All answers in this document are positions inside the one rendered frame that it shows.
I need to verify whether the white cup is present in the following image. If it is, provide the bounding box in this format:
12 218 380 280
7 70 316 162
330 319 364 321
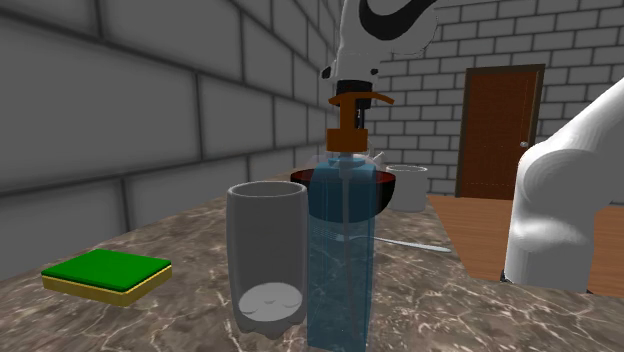
384 164 430 214

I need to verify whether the dark red bowl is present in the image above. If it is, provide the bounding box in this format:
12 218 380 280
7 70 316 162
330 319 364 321
289 167 398 218

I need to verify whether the green and yellow sponge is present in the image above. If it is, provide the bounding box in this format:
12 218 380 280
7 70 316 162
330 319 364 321
40 248 173 308

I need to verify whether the blue soap dispenser orange pump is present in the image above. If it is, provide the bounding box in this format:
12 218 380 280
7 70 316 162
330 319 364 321
305 90 396 352

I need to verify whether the grey translucent cup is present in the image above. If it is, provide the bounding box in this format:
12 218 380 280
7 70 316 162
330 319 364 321
225 180 310 341

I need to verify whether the brown wooden door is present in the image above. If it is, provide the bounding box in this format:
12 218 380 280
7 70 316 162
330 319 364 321
454 63 547 201

